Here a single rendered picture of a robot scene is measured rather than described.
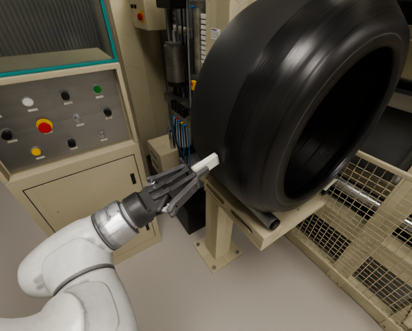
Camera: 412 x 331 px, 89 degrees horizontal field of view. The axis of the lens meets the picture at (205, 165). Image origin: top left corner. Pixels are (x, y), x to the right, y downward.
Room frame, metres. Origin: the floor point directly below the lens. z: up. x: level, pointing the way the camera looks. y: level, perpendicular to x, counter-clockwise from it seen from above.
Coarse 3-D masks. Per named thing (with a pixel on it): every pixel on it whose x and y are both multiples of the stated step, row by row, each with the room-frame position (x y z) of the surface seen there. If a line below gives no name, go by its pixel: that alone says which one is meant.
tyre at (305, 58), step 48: (288, 0) 0.54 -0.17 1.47; (336, 0) 0.47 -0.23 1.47; (384, 0) 0.50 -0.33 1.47; (240, 48) 0.49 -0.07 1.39; (288, 48) 0.41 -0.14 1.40; (336, 48) 0.40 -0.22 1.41; (384, 48) 0.53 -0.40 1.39; (240, 96) 0.41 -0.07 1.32; (288, 96) 0.36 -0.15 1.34; (336, 96) 0.77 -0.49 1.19; (384, 96) 0.59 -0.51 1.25; (240, 144) 0.36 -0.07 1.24; (288, 144) 0.35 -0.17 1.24; (336, 144) 0.67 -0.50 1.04; (240, 192) 0.36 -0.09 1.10; (288, 192) 0.54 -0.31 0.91
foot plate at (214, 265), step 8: (200, 240) 0.89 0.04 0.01; (232, 240) 0.89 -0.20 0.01; (200, 248) 0.83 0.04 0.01; (232, 248) 0.83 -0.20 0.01; (208, 256) 0.77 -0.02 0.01; (224, 256) 0.77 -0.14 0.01; (232, 256) 0.77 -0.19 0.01; (208, 264) 0.71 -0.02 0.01; (216, 264) 0.71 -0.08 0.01; (224, 264) 0.71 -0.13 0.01
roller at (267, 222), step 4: (248, 208) 0.48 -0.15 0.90; (252, 212) 0.46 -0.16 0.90; (256, 212) 0.45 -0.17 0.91; (260, 212) 0.44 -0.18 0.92; (268, 212) 0.44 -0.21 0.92; (256, 216) 0.45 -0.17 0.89; (260, 216) 0.43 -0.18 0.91; (264, 216) 0.43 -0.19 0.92; (268, 216) 0.43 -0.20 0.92; (272, 216) 0.42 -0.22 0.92; (260, 220) 0.43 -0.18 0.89; (264, 220) 0.42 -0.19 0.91; (268, 220) 0.41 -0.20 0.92; (272, 220) 0.41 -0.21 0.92; (276, 220) 0.41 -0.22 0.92; (264, 224) 0.42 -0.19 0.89; (268, 224) 0.40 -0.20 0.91; (272, 224) 0.40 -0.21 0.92; (276, 224) 0.40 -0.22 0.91; (268, 228) 0.40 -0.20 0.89; (272, 228) 0.39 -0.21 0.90; (276, 228) 0.41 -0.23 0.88
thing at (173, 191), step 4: (188, 176) 0.36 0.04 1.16; (192, 176) 0.36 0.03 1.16; (184, 180) 0.35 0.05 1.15; (188, 180) 0.35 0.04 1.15; (192, 180) 0.35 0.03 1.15; (176, 184) 0.34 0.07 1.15; (180, 184) 0.34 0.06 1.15; (184, 184) 0.34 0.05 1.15; (188, 184) 0.35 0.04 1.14; (168, 188) 0.33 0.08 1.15; (172, 188) 0.33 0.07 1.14; (176, 188) 0.33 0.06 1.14; (180, 188) 0.33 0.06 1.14; (160, 192) 0.32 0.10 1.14; (164, 192) 0.32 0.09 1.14; (168, 192) 0.32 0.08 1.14; (172, 192) 0.32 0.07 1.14; (176, 192) 0.33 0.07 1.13; (152, 196) 0.31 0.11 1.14; (156, 196) 0.31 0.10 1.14; (160, 196) 0.31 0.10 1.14; (172, 196) 0.32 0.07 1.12; (156, 200) 0.30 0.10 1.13
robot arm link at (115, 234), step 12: (108, 204) 0.29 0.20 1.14; (120, 204) 0.29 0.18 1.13; (96, 216) 0.26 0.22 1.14; (108, 216) 0.26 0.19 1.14; (120, 216) 0.26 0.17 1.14; (96, 228) 0.24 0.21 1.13; (108, 228) 0.24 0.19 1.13; (120, 228) 0.24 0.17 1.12; (132, 228) 0.25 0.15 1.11; (108, 240) 0.22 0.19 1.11; (120, 240) 0.23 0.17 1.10
